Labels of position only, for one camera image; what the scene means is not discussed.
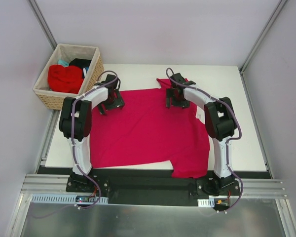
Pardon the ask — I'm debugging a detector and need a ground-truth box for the right aluminium frame post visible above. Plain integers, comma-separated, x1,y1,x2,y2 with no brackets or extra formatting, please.
239,0,289,75

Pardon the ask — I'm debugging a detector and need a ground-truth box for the left white cable duct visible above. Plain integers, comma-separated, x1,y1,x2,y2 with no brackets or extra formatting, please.
32,194,109,205

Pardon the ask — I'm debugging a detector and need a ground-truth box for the aluminium frame rail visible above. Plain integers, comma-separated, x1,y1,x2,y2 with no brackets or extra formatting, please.
22,166,288,199

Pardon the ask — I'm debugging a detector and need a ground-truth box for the aluminium frame post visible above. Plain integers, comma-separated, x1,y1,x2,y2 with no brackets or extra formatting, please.
239,0,289,75
27,0,57,49

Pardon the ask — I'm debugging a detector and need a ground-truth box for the red t shirt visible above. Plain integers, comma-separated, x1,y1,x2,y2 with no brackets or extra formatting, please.
47,65,83,94

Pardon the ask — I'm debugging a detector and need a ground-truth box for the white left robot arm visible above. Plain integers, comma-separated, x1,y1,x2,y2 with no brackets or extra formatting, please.
59,70,125,192

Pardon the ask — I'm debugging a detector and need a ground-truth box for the left aluminium frame post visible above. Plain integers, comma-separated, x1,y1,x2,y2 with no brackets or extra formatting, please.
27,0,57,49

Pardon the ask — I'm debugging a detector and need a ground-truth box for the black t shirt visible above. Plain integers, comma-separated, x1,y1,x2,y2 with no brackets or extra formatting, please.
69,58,91,72

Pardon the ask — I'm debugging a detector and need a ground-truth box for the wicker basket with liner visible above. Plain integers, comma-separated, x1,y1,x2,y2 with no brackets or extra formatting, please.
33,43,105,111

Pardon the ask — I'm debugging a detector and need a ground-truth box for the right white cable duct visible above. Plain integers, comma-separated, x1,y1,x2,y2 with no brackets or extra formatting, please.
197,198,215,208

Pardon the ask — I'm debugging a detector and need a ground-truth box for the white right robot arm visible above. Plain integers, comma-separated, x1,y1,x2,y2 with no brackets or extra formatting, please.
166,73,238,196

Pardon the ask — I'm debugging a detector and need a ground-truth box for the light blue t shirt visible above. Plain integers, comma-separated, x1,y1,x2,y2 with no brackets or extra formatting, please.
58,59,69,67

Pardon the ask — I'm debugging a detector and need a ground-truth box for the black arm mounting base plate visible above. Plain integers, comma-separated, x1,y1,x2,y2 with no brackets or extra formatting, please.
65,167,240,205

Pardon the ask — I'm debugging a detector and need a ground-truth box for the magenta pink t shirt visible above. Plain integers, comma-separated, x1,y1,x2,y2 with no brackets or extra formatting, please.
90,79,210,178

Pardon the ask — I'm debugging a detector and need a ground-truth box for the white cable duct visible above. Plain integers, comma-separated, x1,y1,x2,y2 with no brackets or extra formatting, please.
197,198,215,208
32,194,109,205

